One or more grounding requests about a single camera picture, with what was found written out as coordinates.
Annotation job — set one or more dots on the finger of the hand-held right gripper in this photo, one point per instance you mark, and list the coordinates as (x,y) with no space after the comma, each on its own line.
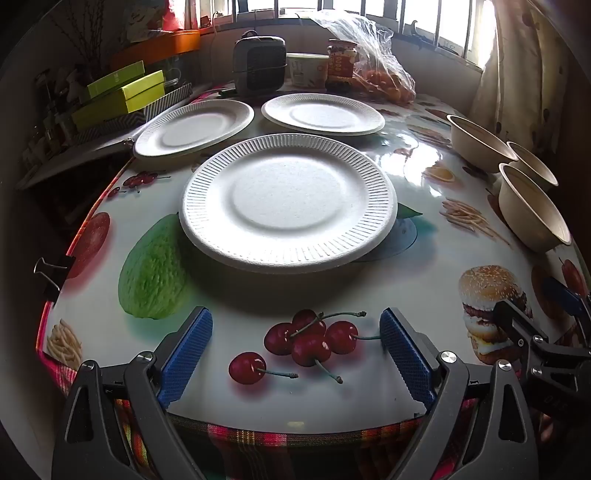
(565,297)
(515,321)

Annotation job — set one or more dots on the plaid cloth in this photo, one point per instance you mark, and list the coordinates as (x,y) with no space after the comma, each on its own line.
(295,447)

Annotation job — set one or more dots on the floral curtain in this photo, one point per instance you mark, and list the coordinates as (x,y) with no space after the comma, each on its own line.
(512,69)

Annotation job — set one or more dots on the grey striped box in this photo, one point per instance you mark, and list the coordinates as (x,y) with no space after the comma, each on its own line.
(171,99)

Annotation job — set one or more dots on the black binder clip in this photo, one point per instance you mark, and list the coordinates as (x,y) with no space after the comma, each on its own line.
(60,270)

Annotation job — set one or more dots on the dried branch bouquet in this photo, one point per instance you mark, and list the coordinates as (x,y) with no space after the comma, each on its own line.
(87,41)

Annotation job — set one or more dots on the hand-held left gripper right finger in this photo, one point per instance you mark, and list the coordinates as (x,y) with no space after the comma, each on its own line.
(406,355)

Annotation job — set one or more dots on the black window hook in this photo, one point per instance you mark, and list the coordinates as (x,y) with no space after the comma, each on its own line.
(418,28)

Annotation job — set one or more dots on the glass jar with red label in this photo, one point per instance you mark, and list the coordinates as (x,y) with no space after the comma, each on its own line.
(341,64)

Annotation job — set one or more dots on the beige paper bowl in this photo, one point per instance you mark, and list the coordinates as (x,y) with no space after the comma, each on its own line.
(475,138)
(535,166)
(526,207)

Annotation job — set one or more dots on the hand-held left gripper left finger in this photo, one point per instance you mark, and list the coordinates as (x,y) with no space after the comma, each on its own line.
(189,355)

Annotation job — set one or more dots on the white paper plate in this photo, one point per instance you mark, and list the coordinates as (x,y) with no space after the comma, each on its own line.
(323,113)
(286,198)
(194,127)

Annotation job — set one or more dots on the grey fan heater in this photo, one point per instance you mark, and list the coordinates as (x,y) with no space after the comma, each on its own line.
(258,64)

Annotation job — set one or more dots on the bright green flat box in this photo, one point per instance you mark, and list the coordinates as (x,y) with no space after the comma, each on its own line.
(138,92)

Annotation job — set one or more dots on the white plastic tub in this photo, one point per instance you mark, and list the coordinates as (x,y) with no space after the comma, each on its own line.
(304,69)

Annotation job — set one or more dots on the food print tablecloth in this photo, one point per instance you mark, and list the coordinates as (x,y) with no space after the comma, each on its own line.
(323,286)

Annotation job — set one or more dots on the clear plastic bag of oranges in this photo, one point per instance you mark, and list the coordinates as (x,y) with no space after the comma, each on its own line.
(383,69)

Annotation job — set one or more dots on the orange box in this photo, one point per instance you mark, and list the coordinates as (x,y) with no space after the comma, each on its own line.
(180,41)

